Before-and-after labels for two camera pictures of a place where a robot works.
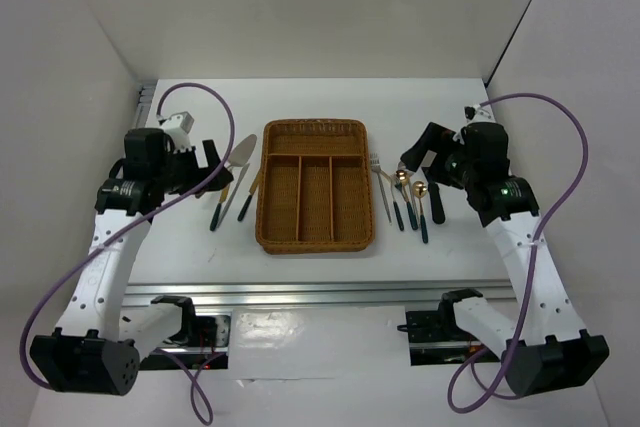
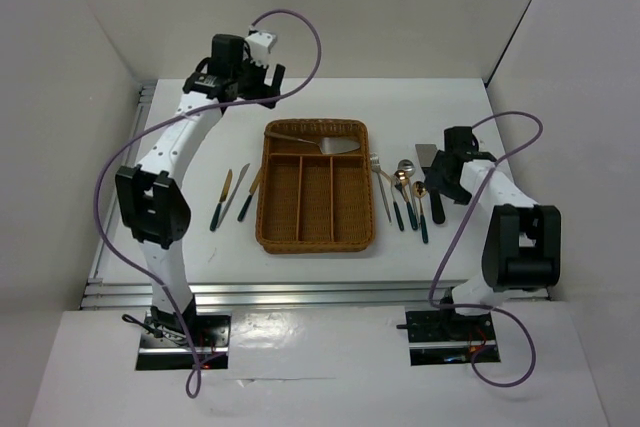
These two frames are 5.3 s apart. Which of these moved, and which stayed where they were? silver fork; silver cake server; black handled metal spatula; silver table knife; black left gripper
Moved: silver cake server; black left gripper
Stayed: silver table knife; silver fork; black handled metal spatula
